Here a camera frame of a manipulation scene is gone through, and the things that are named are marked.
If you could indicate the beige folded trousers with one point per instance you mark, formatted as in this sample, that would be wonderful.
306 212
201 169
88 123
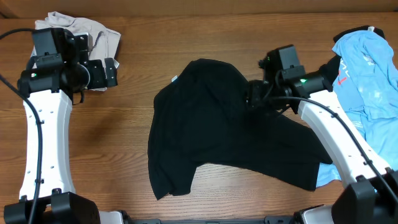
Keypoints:
104 41

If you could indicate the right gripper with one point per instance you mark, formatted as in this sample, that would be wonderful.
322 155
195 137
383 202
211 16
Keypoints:
253 94

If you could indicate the light blue t-shirt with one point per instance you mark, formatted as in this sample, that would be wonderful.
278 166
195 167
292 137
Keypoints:
364 78

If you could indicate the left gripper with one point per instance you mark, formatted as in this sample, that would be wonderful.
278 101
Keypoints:
109 72

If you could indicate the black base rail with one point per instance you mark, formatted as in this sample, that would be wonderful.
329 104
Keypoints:
211 221

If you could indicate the black t-shirt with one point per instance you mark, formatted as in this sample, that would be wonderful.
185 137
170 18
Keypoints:
202 117

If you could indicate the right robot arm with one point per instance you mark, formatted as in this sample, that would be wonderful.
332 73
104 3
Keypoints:
370 184

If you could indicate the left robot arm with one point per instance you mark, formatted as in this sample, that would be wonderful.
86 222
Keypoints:
59 68

